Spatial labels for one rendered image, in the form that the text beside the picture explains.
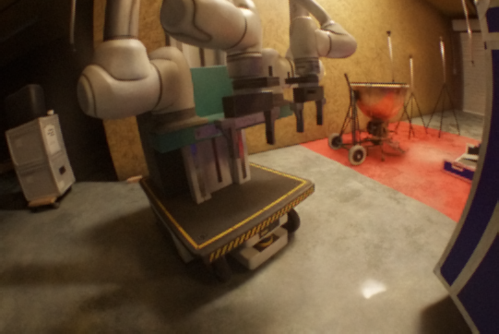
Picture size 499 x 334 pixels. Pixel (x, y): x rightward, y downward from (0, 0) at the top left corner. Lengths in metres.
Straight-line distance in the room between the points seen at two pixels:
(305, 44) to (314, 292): 0.96
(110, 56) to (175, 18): 0.24
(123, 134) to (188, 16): 2.14
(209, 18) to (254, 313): 0.95
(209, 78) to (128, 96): 0.45
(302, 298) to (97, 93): 1.00
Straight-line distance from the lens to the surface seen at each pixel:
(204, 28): 0.35
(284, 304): 0.94
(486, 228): 0.75
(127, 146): 2.42
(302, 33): 0.71
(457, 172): 2.25
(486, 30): 0.71
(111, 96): 0.52
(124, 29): 0.58
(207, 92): 0.89
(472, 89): 8.09
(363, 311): 0.96
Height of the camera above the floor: 0.83
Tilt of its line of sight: 17 degrees down
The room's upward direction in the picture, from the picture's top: 6 degrees counter-clockwise
